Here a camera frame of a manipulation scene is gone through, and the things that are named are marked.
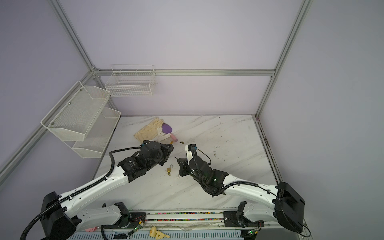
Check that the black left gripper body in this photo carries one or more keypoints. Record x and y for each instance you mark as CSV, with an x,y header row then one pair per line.
x,y
164,155

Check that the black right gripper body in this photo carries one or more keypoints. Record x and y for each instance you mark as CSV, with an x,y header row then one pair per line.
x,y
199,178

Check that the brass padlock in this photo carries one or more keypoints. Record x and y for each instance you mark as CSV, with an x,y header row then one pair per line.
x,y
169,170

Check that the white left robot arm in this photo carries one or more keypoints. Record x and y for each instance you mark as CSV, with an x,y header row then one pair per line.
x,y
59,213

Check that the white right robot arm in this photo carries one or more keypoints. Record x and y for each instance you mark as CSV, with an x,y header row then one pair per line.
x,y
285,205

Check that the beige work glove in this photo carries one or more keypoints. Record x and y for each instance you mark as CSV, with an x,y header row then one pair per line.
x,y
149,131

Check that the purple pink spatula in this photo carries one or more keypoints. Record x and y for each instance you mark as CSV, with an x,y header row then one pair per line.
x,y
167,129

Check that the white mesh two-tier shelf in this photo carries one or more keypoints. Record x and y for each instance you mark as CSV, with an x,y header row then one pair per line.
x,y
83,121

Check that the pink toy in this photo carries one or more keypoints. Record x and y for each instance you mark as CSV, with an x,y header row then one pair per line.
x,y
89,230

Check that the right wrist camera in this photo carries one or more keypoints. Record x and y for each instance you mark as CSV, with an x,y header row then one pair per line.
x,y
191,151

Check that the white wire basket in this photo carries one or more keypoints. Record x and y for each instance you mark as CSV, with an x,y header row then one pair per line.
x,y
131,81

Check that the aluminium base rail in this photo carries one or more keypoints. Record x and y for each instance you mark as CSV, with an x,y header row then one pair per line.
x,y
189,225

